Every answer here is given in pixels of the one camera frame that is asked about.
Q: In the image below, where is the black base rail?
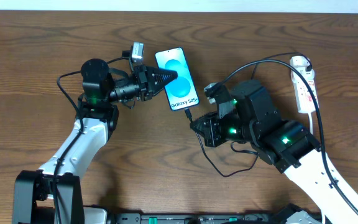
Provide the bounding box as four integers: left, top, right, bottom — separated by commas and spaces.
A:
82, 212, 285, 224

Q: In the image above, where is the white power strip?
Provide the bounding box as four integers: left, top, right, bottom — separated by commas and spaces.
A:
290, 55, 318, 114

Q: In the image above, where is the black charger cable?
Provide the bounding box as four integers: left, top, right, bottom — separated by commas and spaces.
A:
184, 52, 313, 179

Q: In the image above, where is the white usb charger plug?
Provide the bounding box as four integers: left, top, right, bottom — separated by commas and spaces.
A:
291, 67, 314, 83

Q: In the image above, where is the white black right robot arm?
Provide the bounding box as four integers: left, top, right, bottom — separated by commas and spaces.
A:
190, 80, 358, 223

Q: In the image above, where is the white power strip cord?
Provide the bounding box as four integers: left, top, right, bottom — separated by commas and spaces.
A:
308, 112, 326, 224

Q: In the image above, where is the blue screen smartphone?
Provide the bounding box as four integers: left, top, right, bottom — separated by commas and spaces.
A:
155, 47, 200, 111

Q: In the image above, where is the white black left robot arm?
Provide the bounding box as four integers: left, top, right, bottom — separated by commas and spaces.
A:
12, 58, 178, 223

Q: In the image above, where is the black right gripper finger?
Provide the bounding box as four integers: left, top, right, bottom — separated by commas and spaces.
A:
190, 112, 218, 139
211, 86, 235, 118

